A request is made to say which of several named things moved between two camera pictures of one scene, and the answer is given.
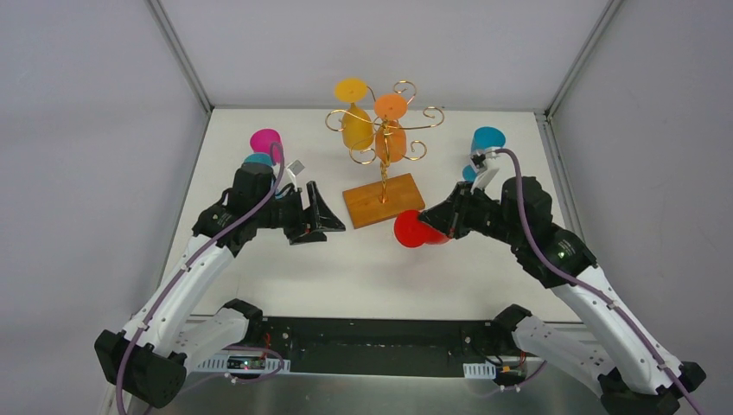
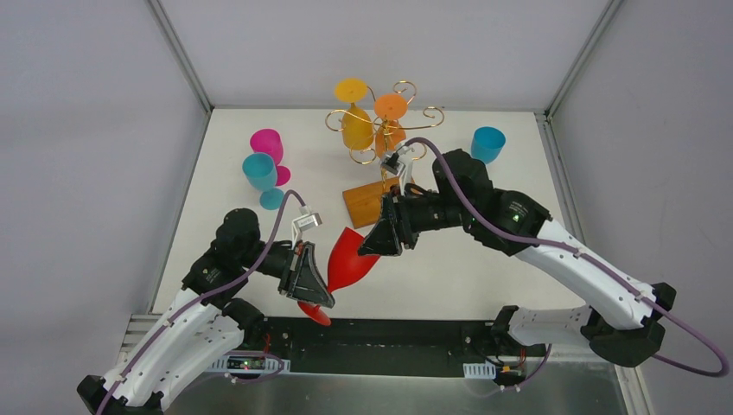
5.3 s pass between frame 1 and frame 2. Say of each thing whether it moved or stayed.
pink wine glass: stayed
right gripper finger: moved
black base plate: stayed
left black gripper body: moved
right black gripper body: moved
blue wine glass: stayed
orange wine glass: stayed
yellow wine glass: stayed
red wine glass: moved
